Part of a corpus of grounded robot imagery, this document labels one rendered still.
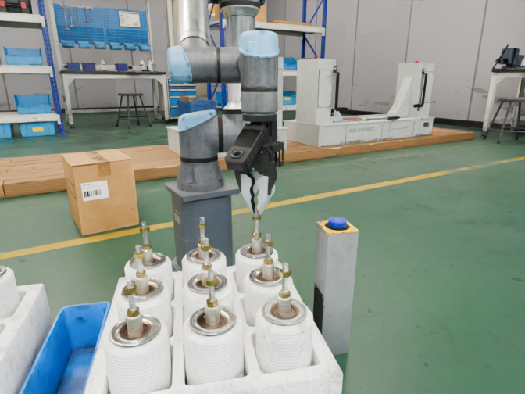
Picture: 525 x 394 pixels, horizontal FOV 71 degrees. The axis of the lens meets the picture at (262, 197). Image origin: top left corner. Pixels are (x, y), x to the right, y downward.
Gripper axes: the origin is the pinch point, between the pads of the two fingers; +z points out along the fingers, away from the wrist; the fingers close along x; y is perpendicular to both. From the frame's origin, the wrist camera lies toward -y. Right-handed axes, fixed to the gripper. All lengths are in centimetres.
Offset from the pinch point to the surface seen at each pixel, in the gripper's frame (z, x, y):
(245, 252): 9.9, 1.8, -1.3
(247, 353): 17.4, -9.4, -21.9
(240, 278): 15.5, 2.1, -3.5
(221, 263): 11.0, 4.8, -6.7
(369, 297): 35, -21, 34
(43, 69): -40, 383, 225
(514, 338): 35, -57, 31
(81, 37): -90, 462, 349
